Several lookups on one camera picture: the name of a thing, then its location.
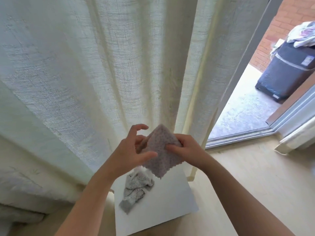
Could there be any dark blue tarpaulin cover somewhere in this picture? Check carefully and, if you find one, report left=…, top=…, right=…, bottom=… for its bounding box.
left=255, top=42, right=315, bottom=104

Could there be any person's right hand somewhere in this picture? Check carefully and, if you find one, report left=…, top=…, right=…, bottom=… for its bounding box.
left=164, top=133, right=213, bottom=171

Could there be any person's left forearm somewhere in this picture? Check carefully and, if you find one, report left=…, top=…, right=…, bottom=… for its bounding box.
left=54, top=169, right=119, bottom=236

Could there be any white linen curtain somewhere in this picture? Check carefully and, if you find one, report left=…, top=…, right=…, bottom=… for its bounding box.
left=0, top=0, right=271, bottom=224

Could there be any pile of dotted cloths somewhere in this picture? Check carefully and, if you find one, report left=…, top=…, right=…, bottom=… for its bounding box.
left=119, top=167, right=156, bottom=215
left=140, top=124, right=185, bottom=179

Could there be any white table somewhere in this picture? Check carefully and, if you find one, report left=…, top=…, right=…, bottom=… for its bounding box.
left=114, top=162, right=200, bottom=236

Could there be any person's right forearm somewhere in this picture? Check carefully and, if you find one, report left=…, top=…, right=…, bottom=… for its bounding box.
left=202, top=156, right=296, bottom=236

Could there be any white sliding door frame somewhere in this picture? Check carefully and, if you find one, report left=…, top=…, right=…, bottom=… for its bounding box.
left=205, top=0, right=315, bottom=150

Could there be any brown wooden board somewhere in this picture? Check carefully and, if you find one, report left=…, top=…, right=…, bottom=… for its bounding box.
left=267, top=71, right=315, bottom=126

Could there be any person's left hand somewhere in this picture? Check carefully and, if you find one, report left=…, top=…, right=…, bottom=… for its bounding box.
left=101, top=124, right=159, bottom=183

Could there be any white patterned cloth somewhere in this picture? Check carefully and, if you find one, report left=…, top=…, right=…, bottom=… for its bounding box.
left=271, top=20, right=315, bottom=60

